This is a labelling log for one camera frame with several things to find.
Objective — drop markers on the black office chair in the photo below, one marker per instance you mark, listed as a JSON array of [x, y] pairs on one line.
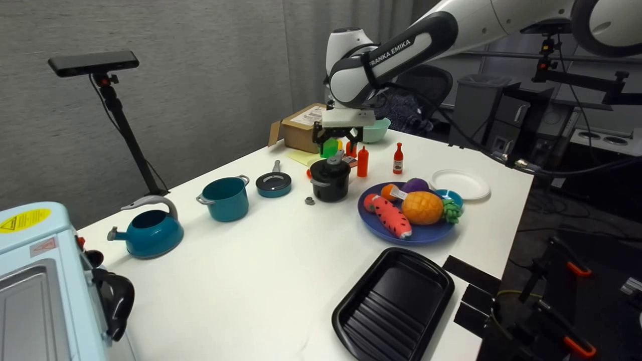
[[418, 93]]

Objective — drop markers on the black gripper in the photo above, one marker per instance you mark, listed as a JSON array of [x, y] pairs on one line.
[[338, 132]]

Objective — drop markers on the black camera bar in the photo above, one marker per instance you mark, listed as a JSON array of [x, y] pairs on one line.
[[92, 63]]

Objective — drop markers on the light blue toy oven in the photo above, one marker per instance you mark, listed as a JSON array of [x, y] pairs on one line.
[[40, 293]]

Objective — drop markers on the teal toy pot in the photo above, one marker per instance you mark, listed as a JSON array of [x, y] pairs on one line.
[[226, 201]]

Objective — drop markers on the pink spotted toy food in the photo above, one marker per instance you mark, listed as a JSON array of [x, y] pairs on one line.
[[392, 215]]

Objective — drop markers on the orange toy drumstick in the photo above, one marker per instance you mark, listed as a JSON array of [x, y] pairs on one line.
[[390, 194]]

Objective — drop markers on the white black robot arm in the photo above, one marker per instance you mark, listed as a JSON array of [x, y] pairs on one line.
[[428, 33]]

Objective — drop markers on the red toy bottle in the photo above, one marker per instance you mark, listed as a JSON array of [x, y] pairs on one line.
[[398, 161]]

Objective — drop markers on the black toy pot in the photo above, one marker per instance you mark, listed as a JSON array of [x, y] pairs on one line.
[[330, 191]]

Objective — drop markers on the teal toy kettle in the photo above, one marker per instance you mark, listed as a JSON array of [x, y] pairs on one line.
[[153, 234]]

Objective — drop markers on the small grey knob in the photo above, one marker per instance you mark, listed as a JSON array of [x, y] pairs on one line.
[[310, 200]]

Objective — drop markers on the black tripod stand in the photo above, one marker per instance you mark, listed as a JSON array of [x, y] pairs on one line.
[[127, 132]]

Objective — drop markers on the teal bowl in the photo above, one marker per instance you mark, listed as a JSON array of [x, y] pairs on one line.
[[377, 131]]

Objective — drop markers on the purple toy food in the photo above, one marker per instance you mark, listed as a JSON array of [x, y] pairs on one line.
[[416, 185]]

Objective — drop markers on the white paper plate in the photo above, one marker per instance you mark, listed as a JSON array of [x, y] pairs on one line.
[[461, 185]]

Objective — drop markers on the yellow paper sheet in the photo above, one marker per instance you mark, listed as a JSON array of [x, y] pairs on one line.
[[304, 157]]

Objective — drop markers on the square black tape piece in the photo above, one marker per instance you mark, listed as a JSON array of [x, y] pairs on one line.
[[471, 316], [479, 298]]

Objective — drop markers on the black computer tower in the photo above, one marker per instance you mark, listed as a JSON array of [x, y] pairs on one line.
[[512, 126]]

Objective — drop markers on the long black tape strip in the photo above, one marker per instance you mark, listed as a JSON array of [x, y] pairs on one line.
[[471, 272]]

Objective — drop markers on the grey bin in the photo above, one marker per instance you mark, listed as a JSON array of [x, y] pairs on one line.
[[477, 101]]

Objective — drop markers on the green toy bottle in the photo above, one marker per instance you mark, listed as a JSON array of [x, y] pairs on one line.
[[330, 148]]

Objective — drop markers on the orange toy pineapple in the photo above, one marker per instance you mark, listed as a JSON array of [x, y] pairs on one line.
[[421, 207]]

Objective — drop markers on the blue round plate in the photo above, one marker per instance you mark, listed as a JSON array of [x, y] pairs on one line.
[[428, 234]]

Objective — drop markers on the orange toy bottle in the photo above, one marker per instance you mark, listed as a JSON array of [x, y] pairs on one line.
[[362, 164]]

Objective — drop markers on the black oven mitt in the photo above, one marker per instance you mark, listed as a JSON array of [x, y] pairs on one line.
[[115, 301]]

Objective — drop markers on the black pot lid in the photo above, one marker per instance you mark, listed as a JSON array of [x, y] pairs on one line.
[[331, 168]]

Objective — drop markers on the black ridged tray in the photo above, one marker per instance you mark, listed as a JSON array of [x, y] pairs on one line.
[[394, 301]]

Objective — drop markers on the cardboard box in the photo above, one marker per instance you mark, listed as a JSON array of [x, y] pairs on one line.
[[298, 126]]

